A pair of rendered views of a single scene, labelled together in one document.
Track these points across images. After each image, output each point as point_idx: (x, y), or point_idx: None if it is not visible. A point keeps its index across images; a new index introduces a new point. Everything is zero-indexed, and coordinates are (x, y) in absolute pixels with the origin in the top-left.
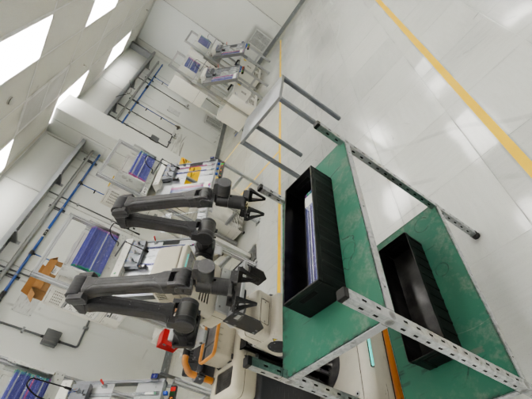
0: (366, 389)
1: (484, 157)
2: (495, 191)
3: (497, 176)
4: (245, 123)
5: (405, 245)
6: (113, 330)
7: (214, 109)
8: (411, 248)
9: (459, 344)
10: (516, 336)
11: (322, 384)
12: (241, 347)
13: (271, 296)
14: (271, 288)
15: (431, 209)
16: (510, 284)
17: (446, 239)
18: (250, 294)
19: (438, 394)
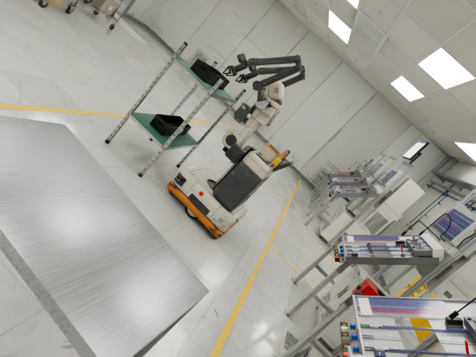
0: (203, 166)
1: (51, 121)
2: (78, 126)
3: (67, 122)
4: (133, 337)
5: (156, 123)
6: None
7: None
8: (161, 114)
9: (173, 123)
10: (140, 144)
11: (224, 110)
12: (256, 149)
13: (234, 130)
14: (238, 349)
15: (132, 113)
16: (124, 139)
17: (143, 114)
18: (244, 126)
19: (186, 134)
